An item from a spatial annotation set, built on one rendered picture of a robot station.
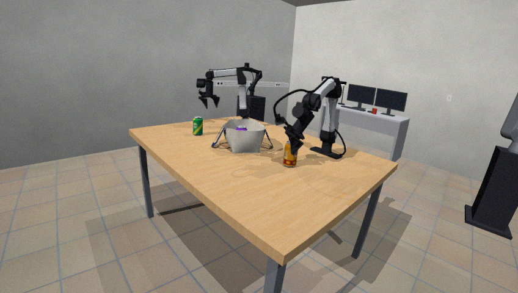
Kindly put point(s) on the white tote bag with blue handles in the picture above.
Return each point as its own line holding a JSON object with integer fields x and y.
{"x": 243, "y": 141}

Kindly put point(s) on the green and yellow drink can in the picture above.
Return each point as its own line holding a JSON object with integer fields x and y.
{"x": 197, "y": 126}

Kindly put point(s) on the yellow and red drink can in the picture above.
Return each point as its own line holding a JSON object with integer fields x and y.
{"x": 289, "y": 160}

